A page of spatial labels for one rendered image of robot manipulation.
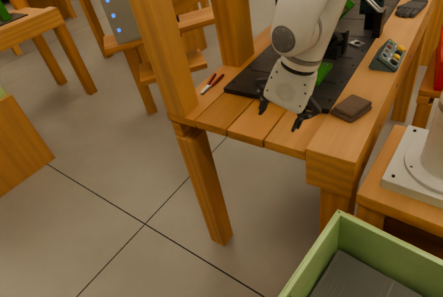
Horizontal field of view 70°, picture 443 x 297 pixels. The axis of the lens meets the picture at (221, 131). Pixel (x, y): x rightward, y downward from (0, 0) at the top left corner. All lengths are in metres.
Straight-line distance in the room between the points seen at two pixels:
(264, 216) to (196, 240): 0.40
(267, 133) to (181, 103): 0.33
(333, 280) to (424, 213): 0.28
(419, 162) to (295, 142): 0.32
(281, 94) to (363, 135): 0.34
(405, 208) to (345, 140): 0.23
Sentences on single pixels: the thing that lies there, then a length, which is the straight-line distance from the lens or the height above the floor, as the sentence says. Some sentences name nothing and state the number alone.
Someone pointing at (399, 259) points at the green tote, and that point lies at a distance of 0.73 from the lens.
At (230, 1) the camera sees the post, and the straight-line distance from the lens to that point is 1.31.
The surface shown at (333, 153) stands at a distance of 0.92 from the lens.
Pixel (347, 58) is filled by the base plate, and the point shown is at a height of 0.90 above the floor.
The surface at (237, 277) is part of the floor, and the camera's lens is 1.72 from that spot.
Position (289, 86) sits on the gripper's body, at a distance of 0.70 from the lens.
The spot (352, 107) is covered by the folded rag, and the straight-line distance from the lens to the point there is 1.03.
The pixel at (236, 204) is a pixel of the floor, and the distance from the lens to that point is 1.96.
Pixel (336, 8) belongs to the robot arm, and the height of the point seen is 1.32.
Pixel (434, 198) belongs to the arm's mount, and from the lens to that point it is 0.89.
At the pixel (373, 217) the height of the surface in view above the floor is 0.78.
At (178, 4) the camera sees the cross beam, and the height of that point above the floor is 1.21.
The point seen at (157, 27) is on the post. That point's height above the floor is 1.22.
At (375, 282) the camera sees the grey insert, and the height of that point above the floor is 0.85.
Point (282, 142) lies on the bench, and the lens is 0.98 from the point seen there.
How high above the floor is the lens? 1.53
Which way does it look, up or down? 38 degrees down
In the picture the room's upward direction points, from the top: 13 degrees counter-clockwise
